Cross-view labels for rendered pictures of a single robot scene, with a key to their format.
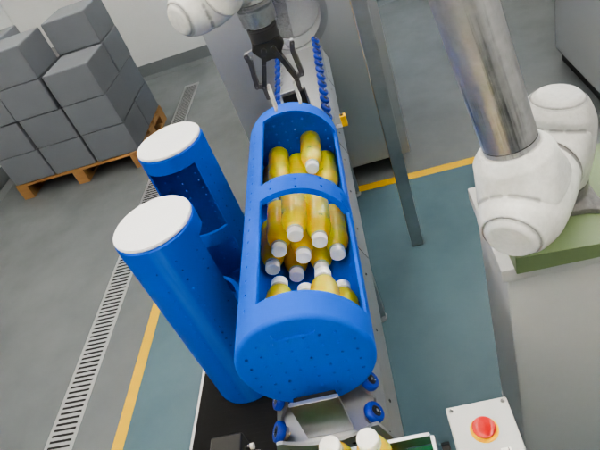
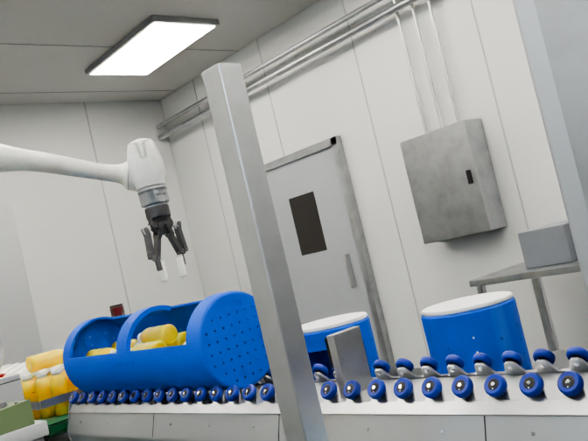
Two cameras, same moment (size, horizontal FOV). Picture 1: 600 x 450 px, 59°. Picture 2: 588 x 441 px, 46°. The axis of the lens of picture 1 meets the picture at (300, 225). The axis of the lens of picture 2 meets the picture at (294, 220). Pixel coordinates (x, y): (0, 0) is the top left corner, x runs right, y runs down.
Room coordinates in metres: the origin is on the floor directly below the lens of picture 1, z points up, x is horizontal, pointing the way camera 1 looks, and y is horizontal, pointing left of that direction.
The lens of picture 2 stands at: (2.87, -1.67, 1.29)
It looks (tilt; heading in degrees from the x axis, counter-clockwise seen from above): 3 degrees up; 124
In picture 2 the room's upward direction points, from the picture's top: 13 degrees counter-clockwise
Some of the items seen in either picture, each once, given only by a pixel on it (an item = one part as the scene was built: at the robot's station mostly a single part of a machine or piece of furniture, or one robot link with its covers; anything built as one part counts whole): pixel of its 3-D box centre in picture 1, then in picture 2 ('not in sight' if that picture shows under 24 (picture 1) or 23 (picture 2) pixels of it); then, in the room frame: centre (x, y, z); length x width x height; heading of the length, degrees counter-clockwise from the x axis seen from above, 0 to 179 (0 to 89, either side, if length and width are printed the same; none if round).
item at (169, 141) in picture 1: (168, 141); (465, 304); (2.06, 0.37, 1.03); 0.28 x 0.28 x 0.01
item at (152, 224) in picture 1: (152, 222); (329, 322); (1.52, 0.45, 1.03); 0.28 x 0.28 x 0.01
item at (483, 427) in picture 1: (484, 428); not in sight; (0.42, -0.14, 1.11); 0.04 x 0.04 x 0.01
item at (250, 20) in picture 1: (256, 12); (153, 197); (1.35, -0.10, 1.57); 0.09 x 0.09 x 0.06
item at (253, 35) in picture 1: (266, 41); (159, 220); (1.35, -0.10, 1.49); 0.08 x 0.07 x 0.09; 78
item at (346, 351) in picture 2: (298, 107); (347, 361); (1.94, -0.17, 1.00); 0.10 x 0.04 x 0.15; 78
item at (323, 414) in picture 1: (321, 413); not in sight; (0.64, 0.11, 0.99); 0.10 x 0.02 x 0.12; 78
